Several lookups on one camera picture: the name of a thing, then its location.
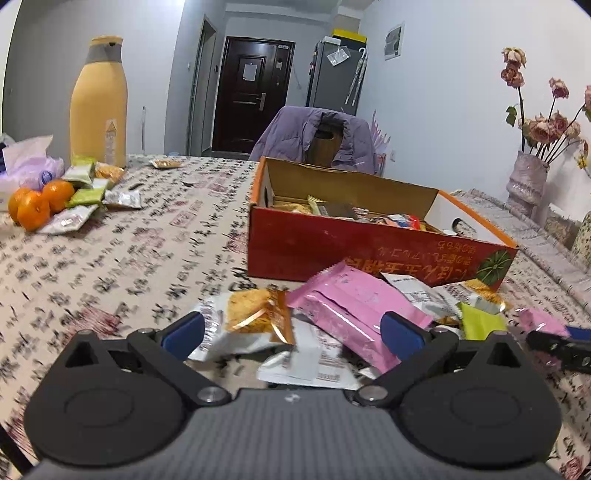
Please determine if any pink patterned bag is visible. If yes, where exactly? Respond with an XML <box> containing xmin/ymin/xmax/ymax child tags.
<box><xmin>367</xmin><ymin>111</ymin><xmax>393</xmax><ymax>177</ymax></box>

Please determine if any grey quilted blanket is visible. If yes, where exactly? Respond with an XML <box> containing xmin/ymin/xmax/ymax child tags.
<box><xmin>450</xmin><ymin>189</ymin><xmax>591</xmax><ymax>305</ymax></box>

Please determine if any red cardboard box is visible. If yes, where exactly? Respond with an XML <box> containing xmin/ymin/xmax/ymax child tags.
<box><xmin>247</xmin><ymin>157</ymin><xmax>520</xmax><ymax>292</ymax></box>

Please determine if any small green snack packet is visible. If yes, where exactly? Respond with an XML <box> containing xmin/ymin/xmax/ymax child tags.
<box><xmin>62</xmin><ymin>156</ymin><xmax>96</xmax><ymax>188</ymax></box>
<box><xmin>67</xmin><ymin>187</ymin><xmax>106</xmax><ymax>208</ymax></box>

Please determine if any long green snack packet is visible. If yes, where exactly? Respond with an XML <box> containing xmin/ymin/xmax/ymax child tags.
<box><xmin>458</xmin><ymin>302</ymin><xmax>509</xmax><ymax>341</ymax></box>

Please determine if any grey refrigerator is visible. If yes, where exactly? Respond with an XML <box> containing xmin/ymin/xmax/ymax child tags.
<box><xmin>307</xmin><ymin>39</ymin><xmax>369</xmax><ymax>117</ymax></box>

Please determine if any orange biscuit packet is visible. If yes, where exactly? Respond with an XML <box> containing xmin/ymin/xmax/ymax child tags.
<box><xmin>95</xmin><ymin>162</ymin><xmax>126</xmax><ymax>185</ymax></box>

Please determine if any glass jar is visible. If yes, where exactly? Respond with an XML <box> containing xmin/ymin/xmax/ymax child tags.
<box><xmin>542</xmin><ymin>203</ymin><xmax>583</xmax><ymax>250</ymax></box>

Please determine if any yellow thermos bottle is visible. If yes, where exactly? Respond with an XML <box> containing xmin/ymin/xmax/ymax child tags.
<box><xmin>69</xmin><ymin>36</ymin><xmax>129</xmax><ymax>168</ymax></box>

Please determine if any wall picture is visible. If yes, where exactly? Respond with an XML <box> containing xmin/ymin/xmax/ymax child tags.
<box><xmin>383</xmin><ymin>21</ymin><xmax>406</xmax><ymax>61</ymax></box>

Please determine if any dark brown door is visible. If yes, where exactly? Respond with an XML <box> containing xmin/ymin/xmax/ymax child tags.
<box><xmin>211</xmin><ymin>36</ymin><xmax>296</xmax><ymax>155</ymax></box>

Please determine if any dark brown snack packet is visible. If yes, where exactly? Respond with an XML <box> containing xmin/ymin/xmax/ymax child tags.
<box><xmin>308</xmin><ymin>196</ymin><xmax>356</xmax><ymax>220</ymax></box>

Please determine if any wooden chair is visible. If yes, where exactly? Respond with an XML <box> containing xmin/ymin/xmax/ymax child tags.
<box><xmin>305</xmin><ymin>122</ymin><xmax>345</xmax><ymax>167</ymax></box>

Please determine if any small pink snack packet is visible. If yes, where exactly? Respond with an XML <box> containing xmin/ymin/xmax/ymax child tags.
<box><xmin>519</xmin><ymin>308</ymin><xmax>571</xmax><ymax>337</ymax></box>

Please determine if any purple jacket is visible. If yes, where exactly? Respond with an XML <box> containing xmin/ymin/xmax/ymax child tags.
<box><xmin>248</xmin><ymin>106</ymin><xmax>376</xmax><ymax>175</ymax></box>

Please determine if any silver white snack packet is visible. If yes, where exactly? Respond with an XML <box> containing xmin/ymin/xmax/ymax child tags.
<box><xmin>104</xmin><ymin>189</ymin><xmax>143</xmax><ymax>210</ymax></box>

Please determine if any floral patterned vase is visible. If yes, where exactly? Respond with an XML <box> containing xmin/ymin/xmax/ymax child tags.
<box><xmin>570</xmin><ymin>217</ymin><xmax>591</xmax><ymax>273</ymax></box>

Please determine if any purple tissue pack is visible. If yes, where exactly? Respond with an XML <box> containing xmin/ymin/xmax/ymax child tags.
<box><xmin>0</xmin><ymin>135</ymin><xmax>65</xmax><ymax>195</ymax></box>

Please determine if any pink ceramic vase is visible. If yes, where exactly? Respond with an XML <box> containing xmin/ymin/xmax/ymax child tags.
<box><xmin>505</xmin><ymin>150</ymin><xmax>550</xmax><ymax>222</ymax></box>

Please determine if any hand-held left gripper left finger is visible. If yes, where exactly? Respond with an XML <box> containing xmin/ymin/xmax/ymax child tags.
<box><xmin>59</xmin><ymin>311</ymin><xmax>233</xmax><ymax>409</ymax></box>

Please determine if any folded umbrella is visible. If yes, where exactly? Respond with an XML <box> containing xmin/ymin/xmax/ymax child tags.
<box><xmin>345</xmin><ymin>47</ymin><xmax>369</xmax><ymax>104</ymax></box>

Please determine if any dried pink rose bouquet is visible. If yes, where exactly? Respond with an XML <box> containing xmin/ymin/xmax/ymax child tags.
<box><xmin>501</xmin><ymin>46</ymin><xmax>591</xmax><ymax>162</ymax></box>

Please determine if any clear cracker packet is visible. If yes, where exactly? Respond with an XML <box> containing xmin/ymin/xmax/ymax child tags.
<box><xmin>443</xmin><ymin>281</ymin><xmax>513</xmax><ymax>315</ymax></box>

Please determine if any orange black snack packet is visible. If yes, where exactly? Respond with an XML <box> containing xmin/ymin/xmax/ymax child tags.
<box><xmin>369</xmin><ymin>213</ymin><xmax>428</xmax><ymax>230</ymax></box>

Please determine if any yellow striped snack packet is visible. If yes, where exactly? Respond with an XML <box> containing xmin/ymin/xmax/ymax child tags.
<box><xmin>272</xmin><ymin>196</ymin><xmax>315</xmax><ymax>215</ymax></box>

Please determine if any large pink snack packet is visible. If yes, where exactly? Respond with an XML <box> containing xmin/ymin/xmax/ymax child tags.
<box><xmin>286</xmin><ymin>261</ymin><xmax>435</xmax><ymax>374</ymax></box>

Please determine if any orange foil cracker packet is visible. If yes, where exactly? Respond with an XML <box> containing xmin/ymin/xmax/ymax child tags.
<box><xmin>225</xmin><ymin>288</ymin><xmax>296</xmax><ymax>346</ymax></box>

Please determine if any yellow box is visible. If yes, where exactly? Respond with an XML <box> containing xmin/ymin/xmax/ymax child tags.
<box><xmin>332</xmin><ymin>28</ymin><xmax>365</xmax><ymax>47</ymax></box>

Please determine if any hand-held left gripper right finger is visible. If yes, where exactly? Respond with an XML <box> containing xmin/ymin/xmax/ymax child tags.
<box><xmin>353</xmin><ymin>311</ymin><xmax>532</xmax><ymax>409</ymax></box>

